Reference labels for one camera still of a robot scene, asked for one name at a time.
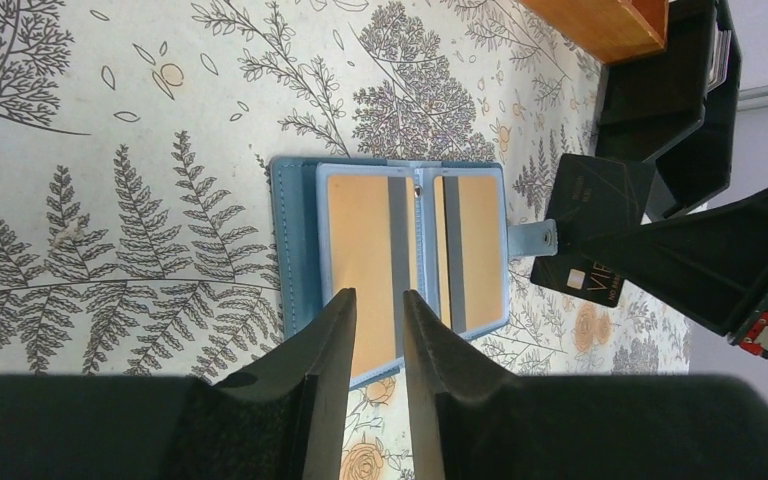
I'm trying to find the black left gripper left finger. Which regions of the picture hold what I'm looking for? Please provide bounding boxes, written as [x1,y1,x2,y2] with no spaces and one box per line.
[0,289,357,479]

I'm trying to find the wooden compartment tray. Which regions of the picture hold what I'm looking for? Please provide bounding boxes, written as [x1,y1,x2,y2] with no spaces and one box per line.
[523,0,669,65]

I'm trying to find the black VIP credit card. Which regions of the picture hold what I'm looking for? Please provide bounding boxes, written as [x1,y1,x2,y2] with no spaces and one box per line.
[530,153,655,308]

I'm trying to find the black card box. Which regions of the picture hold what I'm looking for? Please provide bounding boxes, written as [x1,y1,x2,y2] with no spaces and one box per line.
[595,1,742,221]

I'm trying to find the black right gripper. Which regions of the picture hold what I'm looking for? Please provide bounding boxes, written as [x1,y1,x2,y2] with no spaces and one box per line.
[577,188,768,359]

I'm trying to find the floral table mat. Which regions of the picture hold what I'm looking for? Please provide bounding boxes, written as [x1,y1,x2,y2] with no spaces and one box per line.
[0,1,601,382]

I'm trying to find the blue leather card holder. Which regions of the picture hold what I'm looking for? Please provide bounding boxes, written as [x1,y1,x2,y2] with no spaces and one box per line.
[269,157,558,388]

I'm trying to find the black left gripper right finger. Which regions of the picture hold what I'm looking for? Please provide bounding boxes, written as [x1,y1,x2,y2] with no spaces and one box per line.
[403,290,768,479]

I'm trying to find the stack of cards in box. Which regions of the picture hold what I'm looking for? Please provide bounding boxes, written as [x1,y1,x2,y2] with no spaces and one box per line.
[707,21,733,93]

